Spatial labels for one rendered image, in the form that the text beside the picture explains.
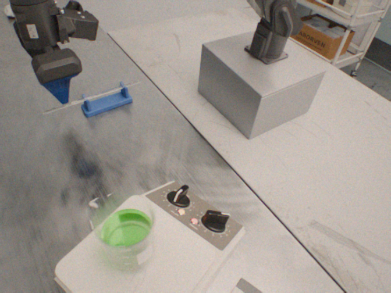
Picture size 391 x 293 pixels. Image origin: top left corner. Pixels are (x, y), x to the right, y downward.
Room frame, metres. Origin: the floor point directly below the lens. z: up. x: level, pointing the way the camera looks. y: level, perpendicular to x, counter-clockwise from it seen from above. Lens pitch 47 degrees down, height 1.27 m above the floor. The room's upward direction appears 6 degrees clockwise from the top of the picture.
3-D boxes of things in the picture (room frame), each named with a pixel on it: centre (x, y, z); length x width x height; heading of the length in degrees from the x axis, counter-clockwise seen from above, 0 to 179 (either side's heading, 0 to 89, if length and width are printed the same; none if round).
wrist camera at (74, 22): (0.42, 0.21, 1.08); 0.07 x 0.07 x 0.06; 39
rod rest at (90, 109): (0.43, 0.19, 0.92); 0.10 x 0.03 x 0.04; 130
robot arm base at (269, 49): (0.51, -0.12, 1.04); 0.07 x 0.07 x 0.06; 40
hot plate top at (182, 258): (0.10, 0.05, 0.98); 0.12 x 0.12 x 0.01; 58
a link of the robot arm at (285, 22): (0.50, -0.12, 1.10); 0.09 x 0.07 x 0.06; 18
